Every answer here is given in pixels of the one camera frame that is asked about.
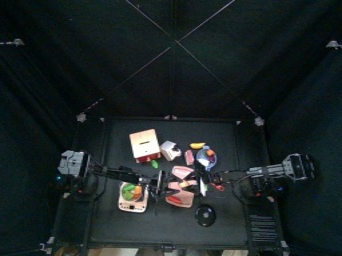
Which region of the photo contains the pink wooden toy box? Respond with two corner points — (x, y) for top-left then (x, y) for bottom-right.
(128, 128), (163, 164)

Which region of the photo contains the small pink toy block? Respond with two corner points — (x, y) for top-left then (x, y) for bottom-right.
(183, 149), (196, 166)

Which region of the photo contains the white cube toy appliance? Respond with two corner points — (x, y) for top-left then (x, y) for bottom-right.
(159, 140), (183, 162)

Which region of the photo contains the blue toy pot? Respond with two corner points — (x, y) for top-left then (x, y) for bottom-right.
(195, 145), (219, 172)

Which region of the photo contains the black round disc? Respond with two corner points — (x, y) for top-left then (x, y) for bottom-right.
(193, 204), (217, 228)

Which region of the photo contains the bowl with green orange food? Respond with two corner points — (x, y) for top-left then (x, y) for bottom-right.
(118, 182), (144, 203)

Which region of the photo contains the small red toy piece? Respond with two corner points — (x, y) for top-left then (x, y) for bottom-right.
(211, 182), (227, 193)

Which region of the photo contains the white toy scale base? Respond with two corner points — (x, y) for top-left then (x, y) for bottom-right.
(116, 181), (152, 214)

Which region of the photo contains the pink toy tray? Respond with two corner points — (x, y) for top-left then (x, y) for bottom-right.
(164, 181), (196, 209)

